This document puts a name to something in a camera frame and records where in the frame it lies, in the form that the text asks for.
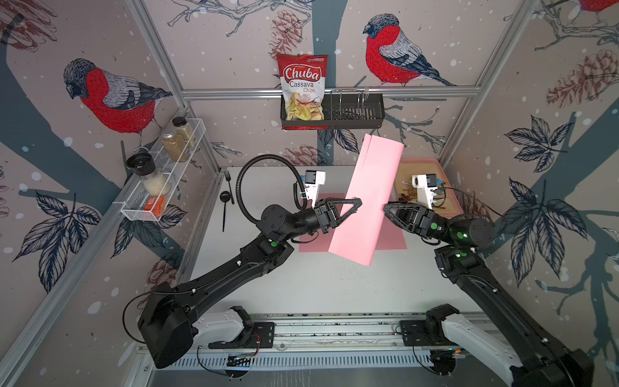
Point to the small red packet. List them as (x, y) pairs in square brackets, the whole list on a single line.
[(155, 206)]

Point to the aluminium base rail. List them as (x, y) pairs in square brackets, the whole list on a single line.
[(307, 332)]

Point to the black wire wall basket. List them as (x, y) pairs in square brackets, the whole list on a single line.
[(341, 109)]

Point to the clear acrylic wall shelf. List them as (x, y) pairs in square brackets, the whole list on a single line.
[(132, 208)]

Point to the Chuba cassava chips bag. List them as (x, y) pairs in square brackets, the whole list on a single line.
[(303, 84)]

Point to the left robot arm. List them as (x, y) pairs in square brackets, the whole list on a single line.
[(166, 323)]

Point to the black lid rice jar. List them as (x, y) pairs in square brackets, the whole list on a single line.
[(155, 183)]

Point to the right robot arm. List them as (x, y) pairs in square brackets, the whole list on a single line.
[(528, 355)]

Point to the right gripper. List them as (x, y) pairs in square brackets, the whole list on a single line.
[(422, 222)]

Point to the spice jar silver lid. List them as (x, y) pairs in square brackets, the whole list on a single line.
[(174, 144)]

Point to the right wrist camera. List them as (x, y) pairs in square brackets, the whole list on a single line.
[(425, 185)]

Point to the black ladle spoon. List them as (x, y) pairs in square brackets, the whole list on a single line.
[(225, 197)]

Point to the black fork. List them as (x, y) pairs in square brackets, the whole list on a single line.
[(228, 180)]

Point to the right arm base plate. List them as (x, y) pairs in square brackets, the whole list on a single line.
[(422, 333)]

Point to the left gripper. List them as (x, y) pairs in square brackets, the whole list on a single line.
[(326, 215)]

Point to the spice jar dark lid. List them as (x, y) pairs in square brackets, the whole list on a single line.
[(184, 130)]

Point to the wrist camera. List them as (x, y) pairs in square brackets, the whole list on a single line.
[(313, 179), (425, 185)]

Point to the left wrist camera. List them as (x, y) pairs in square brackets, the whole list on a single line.
[(313, 179)]

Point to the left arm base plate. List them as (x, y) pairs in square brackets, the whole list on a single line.
[(257, 336)]

